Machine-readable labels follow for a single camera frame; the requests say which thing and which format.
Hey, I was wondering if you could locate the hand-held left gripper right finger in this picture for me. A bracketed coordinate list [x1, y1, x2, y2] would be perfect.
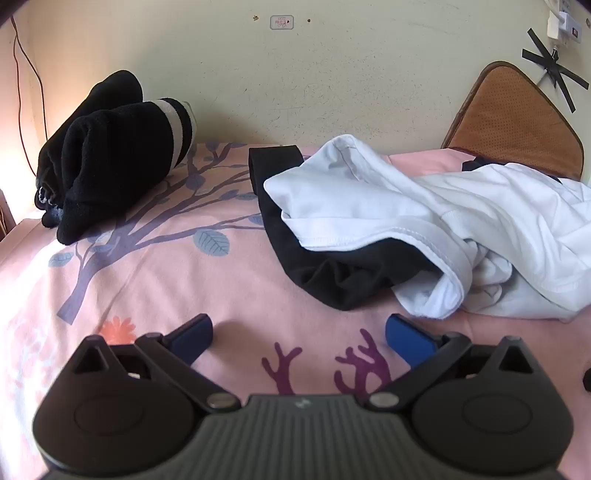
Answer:
[368, 314, 532, 412]

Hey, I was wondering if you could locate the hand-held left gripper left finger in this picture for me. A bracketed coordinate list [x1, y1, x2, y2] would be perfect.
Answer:
[74, 314, 242, 412]

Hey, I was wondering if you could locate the white t-shirt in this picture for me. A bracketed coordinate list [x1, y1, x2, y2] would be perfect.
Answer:
[263, 134, 515, 320]

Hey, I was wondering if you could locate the folded black clothes pile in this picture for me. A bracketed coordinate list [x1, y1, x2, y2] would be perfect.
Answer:
[33, 70, 197, 245]

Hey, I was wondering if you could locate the pink floral bedsheet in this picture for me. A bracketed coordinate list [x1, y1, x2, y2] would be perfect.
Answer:
[0, 141, 591, 472]

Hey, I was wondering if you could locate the black garment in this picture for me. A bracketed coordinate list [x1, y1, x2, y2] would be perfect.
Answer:
[248, 144, 444, 311]

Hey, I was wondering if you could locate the white shirt with dark collar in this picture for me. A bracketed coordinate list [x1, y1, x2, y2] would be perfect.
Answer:
[406, 157, 591, 322]

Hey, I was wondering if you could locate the brown perforated mat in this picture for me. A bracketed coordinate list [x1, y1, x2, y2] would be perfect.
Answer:
[441, 61, 585, 181]

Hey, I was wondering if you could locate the black tape cross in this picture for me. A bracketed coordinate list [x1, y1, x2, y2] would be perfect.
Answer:
[522, 28, 590, 114]

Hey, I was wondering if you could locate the white plug adapter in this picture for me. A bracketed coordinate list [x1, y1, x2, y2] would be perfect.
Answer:
[547, 11, 572, 43]

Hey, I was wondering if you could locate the red wall cable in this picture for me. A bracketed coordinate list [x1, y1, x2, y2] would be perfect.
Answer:
[11, 18, 49, 178]

